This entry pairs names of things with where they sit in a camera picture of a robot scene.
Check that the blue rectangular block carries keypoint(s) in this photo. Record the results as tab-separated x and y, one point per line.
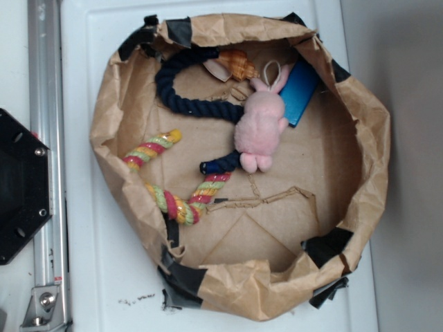
297	92

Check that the pink plush bunny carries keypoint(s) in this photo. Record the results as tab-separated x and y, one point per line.
257	134

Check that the brown paper bag bin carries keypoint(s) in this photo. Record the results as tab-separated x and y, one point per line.
252	245

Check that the orange conch seashell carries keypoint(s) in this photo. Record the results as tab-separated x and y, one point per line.
231	64

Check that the white tray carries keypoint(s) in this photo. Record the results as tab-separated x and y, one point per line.
114	284

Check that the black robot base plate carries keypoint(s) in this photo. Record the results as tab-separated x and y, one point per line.
25	195

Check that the aluminium extrusion rail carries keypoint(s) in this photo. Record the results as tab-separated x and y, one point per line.
46	120

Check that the metal corner bracket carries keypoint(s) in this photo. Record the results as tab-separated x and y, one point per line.
46	310

